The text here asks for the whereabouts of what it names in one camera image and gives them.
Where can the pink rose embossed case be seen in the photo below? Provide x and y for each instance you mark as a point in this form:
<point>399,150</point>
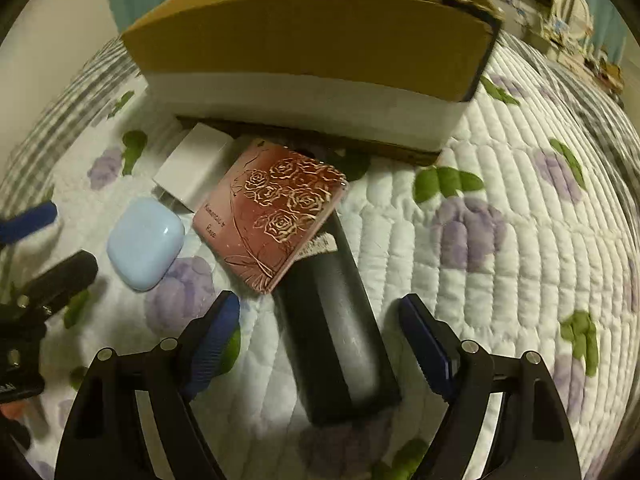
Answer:
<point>272,215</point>

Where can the light blue earbuds case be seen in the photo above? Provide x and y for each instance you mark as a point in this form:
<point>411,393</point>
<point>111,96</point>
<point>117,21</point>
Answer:
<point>144,245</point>

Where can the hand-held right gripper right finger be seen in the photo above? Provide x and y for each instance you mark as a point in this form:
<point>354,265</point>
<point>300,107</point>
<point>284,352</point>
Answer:
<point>434,347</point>

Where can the black rectangular box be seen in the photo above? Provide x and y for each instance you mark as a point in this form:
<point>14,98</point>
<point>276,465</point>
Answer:
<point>332,330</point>

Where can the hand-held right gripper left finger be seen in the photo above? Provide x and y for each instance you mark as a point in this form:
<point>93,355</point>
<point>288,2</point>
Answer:
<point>216,330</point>

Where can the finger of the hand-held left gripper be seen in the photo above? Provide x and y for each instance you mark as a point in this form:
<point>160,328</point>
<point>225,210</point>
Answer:
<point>60,280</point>
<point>27,221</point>

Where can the white charger adapter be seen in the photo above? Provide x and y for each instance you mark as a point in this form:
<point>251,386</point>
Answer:
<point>192,165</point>

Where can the white oval mirror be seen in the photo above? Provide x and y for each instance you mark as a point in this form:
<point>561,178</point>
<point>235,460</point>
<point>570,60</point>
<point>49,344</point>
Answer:
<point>575,10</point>

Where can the cardboard box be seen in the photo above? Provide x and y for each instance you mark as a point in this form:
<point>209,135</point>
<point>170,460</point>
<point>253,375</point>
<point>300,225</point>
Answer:
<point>320,55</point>

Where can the floral quilted blanket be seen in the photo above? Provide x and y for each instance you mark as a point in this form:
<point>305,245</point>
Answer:
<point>500,240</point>

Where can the plaid grey bedsheet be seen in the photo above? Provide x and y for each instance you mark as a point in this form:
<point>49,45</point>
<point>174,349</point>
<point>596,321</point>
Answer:
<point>65,100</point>

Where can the cluttered dresser items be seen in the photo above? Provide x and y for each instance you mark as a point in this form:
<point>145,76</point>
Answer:
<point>600,60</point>

